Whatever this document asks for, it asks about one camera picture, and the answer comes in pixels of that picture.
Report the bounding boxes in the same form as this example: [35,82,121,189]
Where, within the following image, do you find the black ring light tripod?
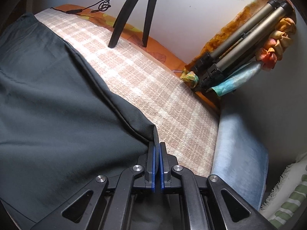
[108,0,162,48]

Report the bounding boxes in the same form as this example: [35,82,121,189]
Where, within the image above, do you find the folded light blue cloth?
[211,112,268,210]

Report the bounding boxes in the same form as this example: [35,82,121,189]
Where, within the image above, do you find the folded grey metal tripod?
[191,0,293,92]

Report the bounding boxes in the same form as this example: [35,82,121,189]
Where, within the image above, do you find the dark green pants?
[1,14,158,229]

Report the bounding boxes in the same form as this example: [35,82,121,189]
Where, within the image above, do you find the green striped white pillow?
[260,158,306,229]

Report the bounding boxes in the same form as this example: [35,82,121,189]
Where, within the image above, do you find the pink checkered bed blanket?
[36,9,219,177]

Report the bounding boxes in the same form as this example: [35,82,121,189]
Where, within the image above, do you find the colourful fabric flower garland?
[256,17,297,71]

